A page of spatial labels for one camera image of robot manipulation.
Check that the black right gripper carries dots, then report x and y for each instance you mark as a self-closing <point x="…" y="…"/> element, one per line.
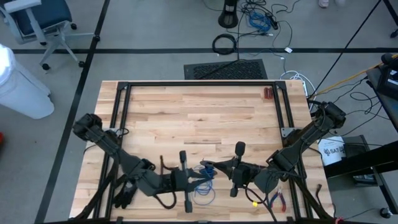
<point x="245" y="174"/>

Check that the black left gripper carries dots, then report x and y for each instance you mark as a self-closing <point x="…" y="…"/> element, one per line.
<point x="182" y="180"/>

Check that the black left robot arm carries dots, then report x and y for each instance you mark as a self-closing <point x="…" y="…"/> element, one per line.
<point x="124" y="155"/>

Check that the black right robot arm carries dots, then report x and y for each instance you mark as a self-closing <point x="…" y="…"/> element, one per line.
<point x="311" y="133"/>

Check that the red and blue pliers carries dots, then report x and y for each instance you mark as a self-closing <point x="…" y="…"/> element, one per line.
<point x="282" y="203"/>

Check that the black glove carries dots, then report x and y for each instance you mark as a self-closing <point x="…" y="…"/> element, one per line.
<point x="126" y="196"/>

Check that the red screwdriver bit set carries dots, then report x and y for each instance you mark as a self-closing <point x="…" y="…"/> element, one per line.
<point x="268" y="93"/>

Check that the black floor mat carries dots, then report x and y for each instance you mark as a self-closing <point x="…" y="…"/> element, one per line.
<point x="227" y="71"/>

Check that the black box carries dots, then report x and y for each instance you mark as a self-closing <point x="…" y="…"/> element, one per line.
<point x="354" y="147"/>

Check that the black stand beam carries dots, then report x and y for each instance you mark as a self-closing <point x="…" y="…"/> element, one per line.
<point x="357" y="161"/>

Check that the white power adapter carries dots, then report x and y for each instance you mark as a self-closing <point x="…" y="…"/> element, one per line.
<point x="288" y="49"/>

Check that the black cylindrical stand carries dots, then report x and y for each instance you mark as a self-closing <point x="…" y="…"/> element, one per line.
<point x="228" y="17"/>

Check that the black power strip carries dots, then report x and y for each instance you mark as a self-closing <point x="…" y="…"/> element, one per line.
<point x="273" y="22"/>

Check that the thin black slanted pole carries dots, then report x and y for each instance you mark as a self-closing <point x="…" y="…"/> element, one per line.
<point x="342" y="53"/>

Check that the black equipment desk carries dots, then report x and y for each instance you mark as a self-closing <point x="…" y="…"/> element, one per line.
<point x="388" y="109"/>

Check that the white waste bin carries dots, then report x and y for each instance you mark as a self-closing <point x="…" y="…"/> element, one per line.
<point x="21" y="93"/>

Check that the grey office chair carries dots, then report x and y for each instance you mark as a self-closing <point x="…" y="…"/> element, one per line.
<point x="40" y="15"/>

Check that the black aluminium table frame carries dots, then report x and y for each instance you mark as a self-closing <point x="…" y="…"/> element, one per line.
<point x="202" y="84"/>

